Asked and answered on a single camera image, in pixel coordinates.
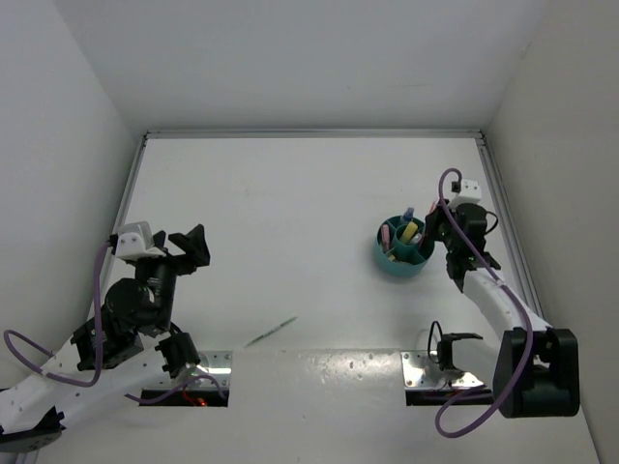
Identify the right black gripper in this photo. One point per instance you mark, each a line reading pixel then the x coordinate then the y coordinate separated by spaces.
pixel 432 219

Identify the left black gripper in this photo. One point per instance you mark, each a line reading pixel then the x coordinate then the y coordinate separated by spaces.
pixel 198 253

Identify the yellow highlighter marker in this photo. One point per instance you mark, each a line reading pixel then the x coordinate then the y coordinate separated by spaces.
pixel 408 232

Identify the pink highlighter marker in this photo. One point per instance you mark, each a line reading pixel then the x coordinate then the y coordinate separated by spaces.
pixel 385 234

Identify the green thin pen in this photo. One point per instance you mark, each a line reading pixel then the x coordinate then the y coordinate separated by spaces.
pixel 272 331

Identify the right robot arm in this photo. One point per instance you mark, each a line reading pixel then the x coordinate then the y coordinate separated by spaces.
pixel 533 372

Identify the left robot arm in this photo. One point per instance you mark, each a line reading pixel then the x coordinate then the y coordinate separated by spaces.
pixel 129 342

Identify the teal round divided container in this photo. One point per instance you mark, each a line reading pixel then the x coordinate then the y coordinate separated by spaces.
pixel 411 260

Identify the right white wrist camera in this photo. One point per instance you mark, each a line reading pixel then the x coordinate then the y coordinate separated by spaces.
pixel 464 191

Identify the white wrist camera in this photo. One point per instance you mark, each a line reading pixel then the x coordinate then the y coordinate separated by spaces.
pixel 464 191
pixel 134 241

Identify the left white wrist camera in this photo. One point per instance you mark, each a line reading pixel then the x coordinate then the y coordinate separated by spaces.
pixel 134 241

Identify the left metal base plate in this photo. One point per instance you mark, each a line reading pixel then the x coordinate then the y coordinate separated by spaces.
pixel 217 364

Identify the metal base plate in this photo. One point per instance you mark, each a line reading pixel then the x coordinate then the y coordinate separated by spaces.
pixel 422 375
pixel 217 364

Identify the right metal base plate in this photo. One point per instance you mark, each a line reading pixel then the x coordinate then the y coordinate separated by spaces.
pixel 422 375

